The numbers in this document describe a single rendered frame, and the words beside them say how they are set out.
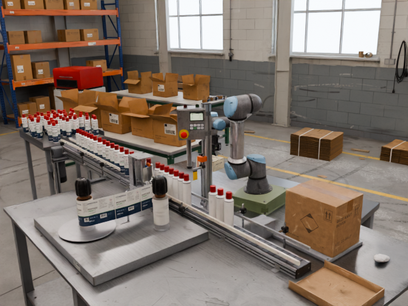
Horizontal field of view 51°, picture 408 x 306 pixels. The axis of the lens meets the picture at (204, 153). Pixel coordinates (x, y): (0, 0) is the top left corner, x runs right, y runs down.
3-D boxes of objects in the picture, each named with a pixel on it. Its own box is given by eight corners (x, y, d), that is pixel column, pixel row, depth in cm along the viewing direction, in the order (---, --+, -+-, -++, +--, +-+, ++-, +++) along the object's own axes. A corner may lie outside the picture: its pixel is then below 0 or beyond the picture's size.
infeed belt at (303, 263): (121, 181, 318) (121, 175, 317) (131, 178, 323) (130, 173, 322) (297, 276, 195) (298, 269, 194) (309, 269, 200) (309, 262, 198)
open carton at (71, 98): (56, 121, 549) (52, 91, 538) (85, 115, 582) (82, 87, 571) (74, 125, 525) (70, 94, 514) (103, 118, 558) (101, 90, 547)
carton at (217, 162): (196, 167, 310) (196, 157, 308) (207, 163, 319) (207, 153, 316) (213, 172, 300) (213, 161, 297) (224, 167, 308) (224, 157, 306)
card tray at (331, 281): (288, 288, 188) (288, 280, 187) (324, 266, 204) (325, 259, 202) (348, 323, 166) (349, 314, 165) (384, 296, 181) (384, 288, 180)
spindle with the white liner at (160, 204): (150, 227, 236) (147, 176, 227) (164, 222, 241) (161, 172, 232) (159, 232, 229) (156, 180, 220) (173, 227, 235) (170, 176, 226)
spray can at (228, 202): (222, 226, 235) (221, 192, 229) (229, 223, 238) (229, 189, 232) (228, 230, 231) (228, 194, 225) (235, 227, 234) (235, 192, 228)
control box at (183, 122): (178, 136, 263) (176, 105, 258) (205, 135, 264) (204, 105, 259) (178, 141, 254) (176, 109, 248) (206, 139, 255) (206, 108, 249)
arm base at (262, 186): (241, 189, 280) (240, 175, 277) (257, 183, 289) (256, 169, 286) (258, 195, 269) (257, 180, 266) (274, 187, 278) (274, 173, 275)
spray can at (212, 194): (207, 219, 244) (206, 185, 238) (214, 216, 247) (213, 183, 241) (212, 222, 240) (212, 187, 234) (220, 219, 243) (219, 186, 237)
